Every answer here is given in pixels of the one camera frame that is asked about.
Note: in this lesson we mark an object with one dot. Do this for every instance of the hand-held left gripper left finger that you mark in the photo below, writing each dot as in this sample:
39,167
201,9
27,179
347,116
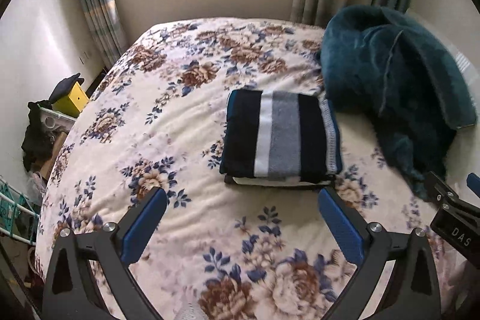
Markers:
144,226

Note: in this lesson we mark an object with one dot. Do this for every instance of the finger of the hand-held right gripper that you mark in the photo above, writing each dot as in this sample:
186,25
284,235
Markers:
441,190
474,184

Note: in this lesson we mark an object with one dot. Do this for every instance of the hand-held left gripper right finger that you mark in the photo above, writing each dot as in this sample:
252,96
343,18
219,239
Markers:
341,226

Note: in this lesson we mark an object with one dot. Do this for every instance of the dark striped sweater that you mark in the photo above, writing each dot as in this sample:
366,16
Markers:
285,136

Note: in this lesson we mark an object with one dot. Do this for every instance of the floral bed blanket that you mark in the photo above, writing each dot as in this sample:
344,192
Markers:
168,140

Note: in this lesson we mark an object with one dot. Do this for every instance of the white plastic bin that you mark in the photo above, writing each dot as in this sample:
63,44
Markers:
56,121

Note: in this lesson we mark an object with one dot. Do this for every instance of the black cloth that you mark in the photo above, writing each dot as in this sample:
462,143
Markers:
35,140

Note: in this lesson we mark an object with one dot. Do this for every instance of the yellow box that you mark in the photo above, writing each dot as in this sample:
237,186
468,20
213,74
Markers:
73,100

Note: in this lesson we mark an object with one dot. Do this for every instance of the teal fleece blanket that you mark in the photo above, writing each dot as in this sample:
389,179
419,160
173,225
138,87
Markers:
375,61

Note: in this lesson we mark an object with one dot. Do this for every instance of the dark cap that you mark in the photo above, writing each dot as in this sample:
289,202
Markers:
63,85

